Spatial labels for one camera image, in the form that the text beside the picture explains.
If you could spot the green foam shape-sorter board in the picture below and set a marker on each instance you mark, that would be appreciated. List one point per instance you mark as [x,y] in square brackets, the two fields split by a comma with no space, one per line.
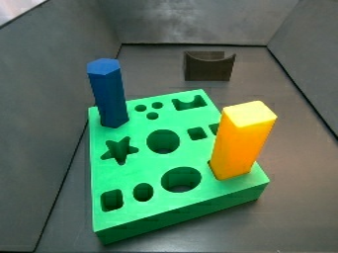
[152,180]

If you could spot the yellow square prism block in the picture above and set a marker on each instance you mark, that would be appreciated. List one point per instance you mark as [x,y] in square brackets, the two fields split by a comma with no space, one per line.
[245,127]

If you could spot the black curved-top block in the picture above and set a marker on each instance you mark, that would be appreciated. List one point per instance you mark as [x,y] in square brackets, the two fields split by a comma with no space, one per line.
[208,66]

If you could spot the blue hexagonal prism block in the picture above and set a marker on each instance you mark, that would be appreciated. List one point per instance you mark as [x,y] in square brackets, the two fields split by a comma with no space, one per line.
[105,75]

